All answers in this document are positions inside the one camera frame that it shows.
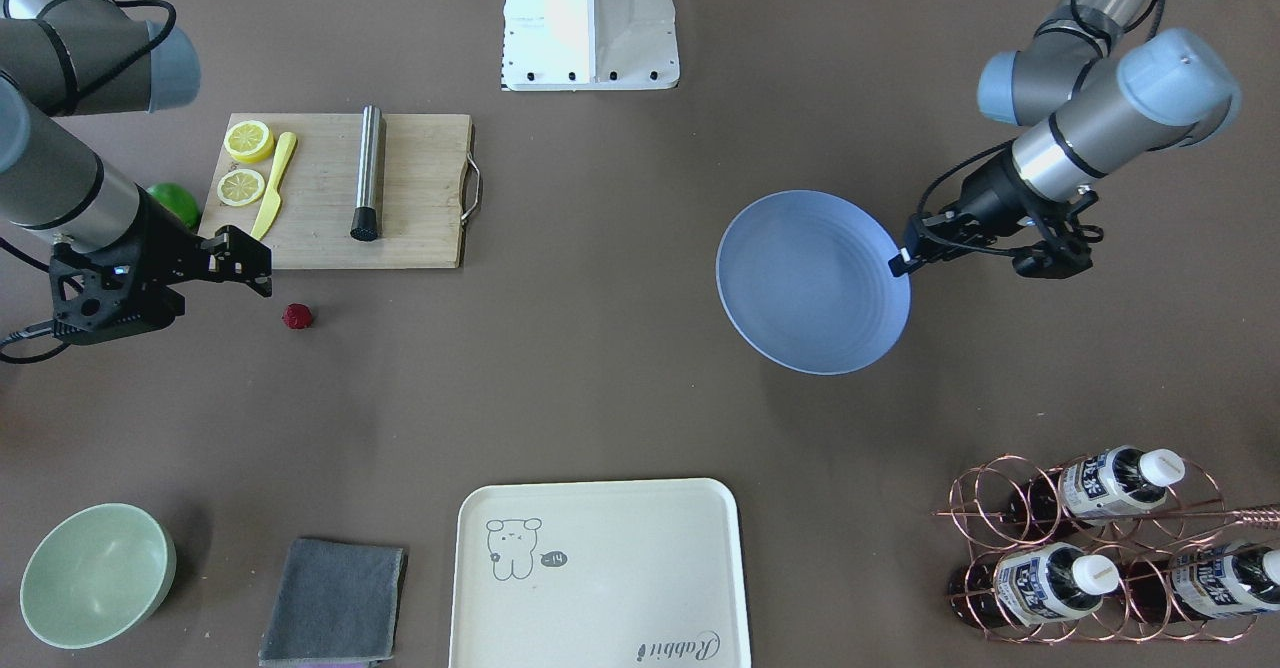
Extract lemon half slice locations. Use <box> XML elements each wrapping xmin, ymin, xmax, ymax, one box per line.
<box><xmin>223</xmin><ymin>118</ymin><xmax>276</xmax><ymax>165</ymax></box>
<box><xmin>215</xmin><ymin>168</ymin><xmax>268</xmax><ymax>207</ymax></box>

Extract bamboo cutting board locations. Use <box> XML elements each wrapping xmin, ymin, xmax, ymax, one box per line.
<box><xmin>228</xmin><ymin>113</ymin><xmax>474</xmax><ymax>271</ymax></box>

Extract green lime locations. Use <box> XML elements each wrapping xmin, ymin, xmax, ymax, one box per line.
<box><xmin>146</xmin><ymin>182</ymin><xmax>201</xmax><ymax>232</ymax></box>

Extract steel muddler black tip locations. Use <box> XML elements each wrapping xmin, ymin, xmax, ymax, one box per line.
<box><xmin>349</xmin><ymin>104</ymin><xmax>384</xmax><ymax>241</ymax></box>

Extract yellow plastic knife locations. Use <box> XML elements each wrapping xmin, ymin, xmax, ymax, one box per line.
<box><xmin>250</xmin><ymin>131</ymin><xmax>298</xmax><ymax>241</ymax></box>

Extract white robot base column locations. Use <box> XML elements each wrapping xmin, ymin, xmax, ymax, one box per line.
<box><xmin>500</xmin><ymin>0</ymin><xmax>681</xmax><ymax>91</ymax></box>

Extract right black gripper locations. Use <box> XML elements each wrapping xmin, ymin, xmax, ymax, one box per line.
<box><xmin>49</xmin><ymin>193</ymin><xmax>273</xmax><ymax>346</ymax></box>

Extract copper wire bottle rack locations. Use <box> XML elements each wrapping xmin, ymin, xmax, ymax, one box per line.
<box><xmin>936</xmin><ymin>454</ymin><xmax>1277</xmax><ymax>645</ymax></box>

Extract red strawberry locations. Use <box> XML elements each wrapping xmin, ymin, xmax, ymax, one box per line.
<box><xmin>282</xmin><ymin>303</ymin><xmax>315</xmax><ymax>330</ymax></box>

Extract green bowl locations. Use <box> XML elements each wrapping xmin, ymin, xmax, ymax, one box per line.
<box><xmin>20</xmin><ymin>503</ymin><xmax>177</xmax><ymax>650</ymax></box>

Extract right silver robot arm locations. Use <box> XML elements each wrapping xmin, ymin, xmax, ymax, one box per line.
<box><xmin>1</xmin><ymin>0</ymin><xmax>273</xmax><ymax>351</ymax></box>

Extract tea bottle white cap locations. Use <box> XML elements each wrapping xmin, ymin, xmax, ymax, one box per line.
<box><xmin>947</xmin><ymin>543</ymin><xmax>1121</xmax><ymax>630</ymax></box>

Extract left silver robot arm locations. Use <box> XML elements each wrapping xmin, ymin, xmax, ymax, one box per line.
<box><xmin>890</xmin><ymin>0</ymin><xmax>1242</xmax><ymax>279</ymax></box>

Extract cream rabbit tray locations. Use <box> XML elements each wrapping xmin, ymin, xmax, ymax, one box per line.
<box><xmin>449</xmin><ymin>479</ymin><xmax>753</xmax><ymax>667</ymax></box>

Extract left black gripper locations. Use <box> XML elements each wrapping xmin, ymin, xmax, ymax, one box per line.
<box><xmin>890</xmin><ymin>148</ymin><xmax>1103</xmax><ymax>279</ymax></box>

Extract grey folded cloth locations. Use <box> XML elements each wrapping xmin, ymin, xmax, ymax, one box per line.
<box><xmin>259</xmin><ymin>537</ymin><xmax>406</xmax><ymax>667</ymax></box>

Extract blue plate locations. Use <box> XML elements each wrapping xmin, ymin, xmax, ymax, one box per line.
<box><xmin>716</xmin><ymin>189</ymin><xmax>911</xmax><ymax>376</ymax></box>

